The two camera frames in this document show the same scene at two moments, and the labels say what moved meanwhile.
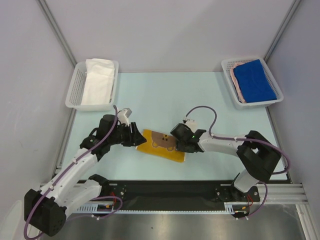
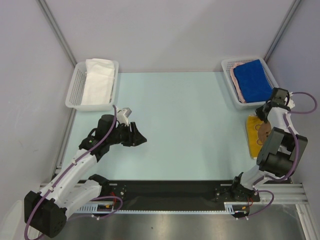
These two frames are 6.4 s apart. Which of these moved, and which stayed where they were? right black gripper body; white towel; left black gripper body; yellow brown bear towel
Moved: right black gripper body; yellow brown bear towel
Stayed: white towel; left black gripper body
